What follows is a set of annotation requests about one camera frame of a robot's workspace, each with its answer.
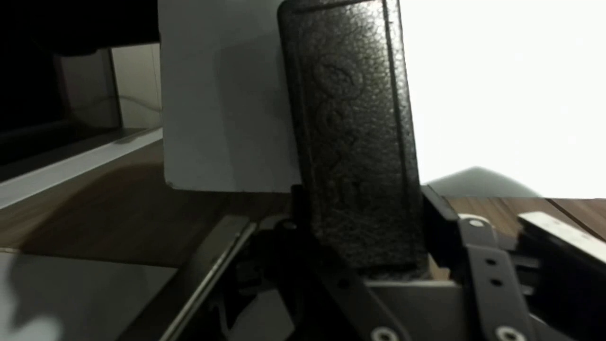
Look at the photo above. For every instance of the white side table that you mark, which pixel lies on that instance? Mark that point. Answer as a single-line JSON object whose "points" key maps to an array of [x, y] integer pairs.
{"points": [[95, 296]]}

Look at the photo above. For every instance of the beige upright board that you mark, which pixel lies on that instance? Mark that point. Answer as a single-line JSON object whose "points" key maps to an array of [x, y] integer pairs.
{"points": [[139, 86]]}

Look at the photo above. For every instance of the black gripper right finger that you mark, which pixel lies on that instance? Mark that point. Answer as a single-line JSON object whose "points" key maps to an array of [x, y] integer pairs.
{"points": [[489, 277]]}

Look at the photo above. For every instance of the dark grey board eraser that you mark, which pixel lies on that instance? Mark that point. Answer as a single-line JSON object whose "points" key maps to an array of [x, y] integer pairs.
{"points": [[353, 126]]}

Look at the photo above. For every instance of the white long ledge strip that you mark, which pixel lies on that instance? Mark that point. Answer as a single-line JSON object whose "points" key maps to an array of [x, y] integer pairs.
{"points": [[76, 167]]}

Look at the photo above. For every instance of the grey upright board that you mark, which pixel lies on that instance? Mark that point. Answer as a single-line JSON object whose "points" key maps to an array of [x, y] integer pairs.
{"points": [[86, 88]]}

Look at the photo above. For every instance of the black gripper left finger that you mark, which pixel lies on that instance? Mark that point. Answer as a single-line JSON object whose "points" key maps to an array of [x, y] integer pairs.
{"points": [[215, 277]]}

